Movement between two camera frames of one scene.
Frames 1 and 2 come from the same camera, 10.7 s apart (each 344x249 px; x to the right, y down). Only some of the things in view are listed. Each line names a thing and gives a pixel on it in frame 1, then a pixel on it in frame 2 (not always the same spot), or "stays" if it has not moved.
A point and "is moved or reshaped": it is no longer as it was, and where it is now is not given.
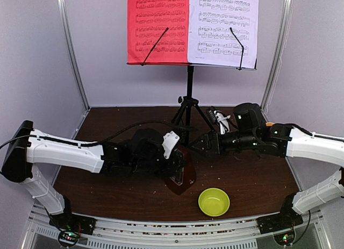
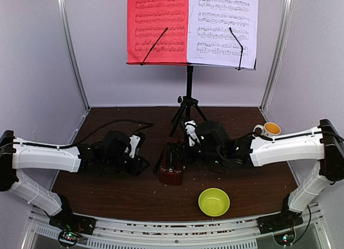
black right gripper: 208,146 -> 184,149
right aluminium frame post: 282,39 stays
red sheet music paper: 158,27 stays
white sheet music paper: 223,28 stays
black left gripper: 174,165 -> 136,169
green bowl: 214,201 stays
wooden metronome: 190,174 is moved or reshaped
